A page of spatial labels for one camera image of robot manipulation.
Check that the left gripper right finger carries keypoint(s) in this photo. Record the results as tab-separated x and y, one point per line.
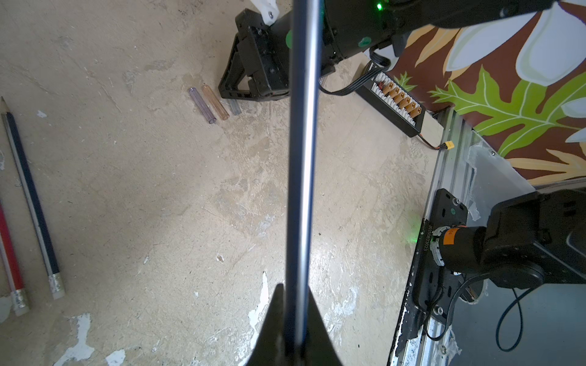
319	350

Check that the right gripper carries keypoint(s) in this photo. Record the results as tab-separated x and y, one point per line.
259	62

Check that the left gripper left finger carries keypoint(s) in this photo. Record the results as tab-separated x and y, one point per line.
270	346

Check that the grey transparent pencil cap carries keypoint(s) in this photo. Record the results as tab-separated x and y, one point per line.
234	107

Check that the orange transparent pencil cap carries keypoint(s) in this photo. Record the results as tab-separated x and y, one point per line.
215	102

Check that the purple transparent pencil cap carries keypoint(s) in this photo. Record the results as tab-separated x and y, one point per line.
202	105

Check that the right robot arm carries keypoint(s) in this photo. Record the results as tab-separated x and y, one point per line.
528	241

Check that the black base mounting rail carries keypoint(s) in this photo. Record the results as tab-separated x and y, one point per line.
443	210

